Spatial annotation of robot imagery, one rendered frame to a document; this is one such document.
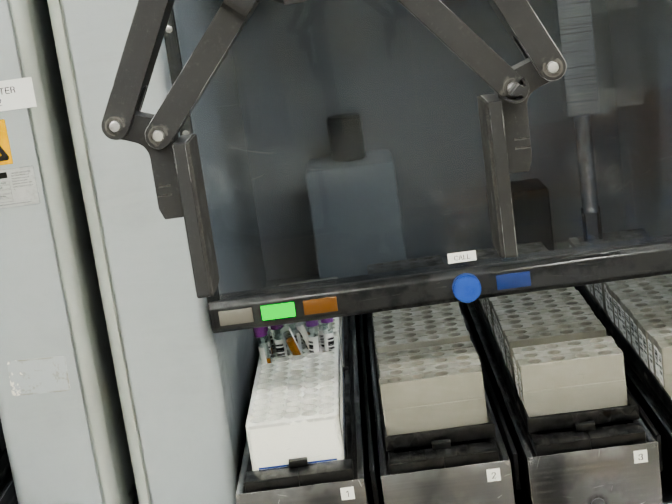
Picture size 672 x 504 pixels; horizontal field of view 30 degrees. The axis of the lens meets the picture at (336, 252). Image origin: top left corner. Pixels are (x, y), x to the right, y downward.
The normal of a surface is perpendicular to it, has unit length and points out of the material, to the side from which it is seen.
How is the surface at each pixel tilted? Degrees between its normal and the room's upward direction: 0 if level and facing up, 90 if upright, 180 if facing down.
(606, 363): 90
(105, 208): 90
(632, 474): 90
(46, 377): 90
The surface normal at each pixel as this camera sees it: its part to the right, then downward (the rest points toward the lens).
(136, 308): 0.00, 0.22
